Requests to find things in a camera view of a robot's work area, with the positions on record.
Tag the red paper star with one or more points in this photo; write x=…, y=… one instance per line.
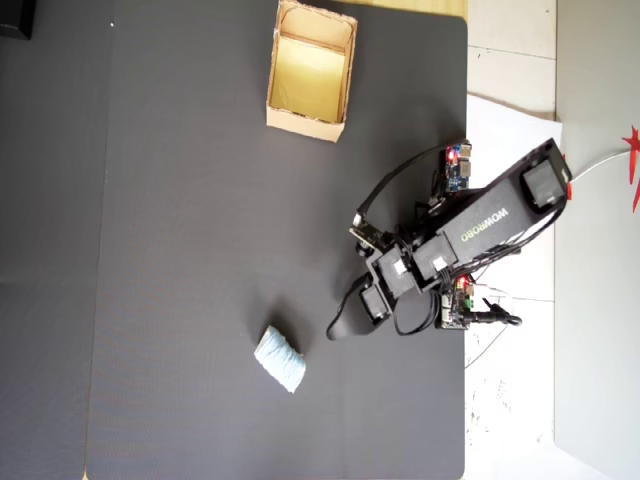
x=635, y=150

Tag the large black textured mat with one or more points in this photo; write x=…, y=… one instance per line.
x=200, y=200

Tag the black power plug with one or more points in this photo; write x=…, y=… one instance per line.
x=492, y=317

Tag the light blue wrapped block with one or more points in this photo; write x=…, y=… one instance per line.
x=280, y=360

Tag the black WOWROBO robot arm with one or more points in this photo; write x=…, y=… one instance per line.
x=500, y=215

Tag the black gripper with servos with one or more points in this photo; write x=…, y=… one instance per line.
x=395, y=270

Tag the open cardboard box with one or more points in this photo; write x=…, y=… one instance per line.
x=310, y=70

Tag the motor driver circuit board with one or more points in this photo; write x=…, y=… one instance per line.
x=452, y=307

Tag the small wrist camera board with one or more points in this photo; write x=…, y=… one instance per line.
x=369, y=232

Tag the dark grey floor mat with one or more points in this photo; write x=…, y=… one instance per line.
x=45, y=200

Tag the grey flat board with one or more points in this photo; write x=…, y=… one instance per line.
x=595, y=300

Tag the blue circuit board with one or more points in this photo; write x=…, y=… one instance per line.
x=454, y=170

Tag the white paper sheet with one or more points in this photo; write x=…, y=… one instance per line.
x=500, y=130

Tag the black box object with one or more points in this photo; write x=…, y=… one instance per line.
x=15, y=17

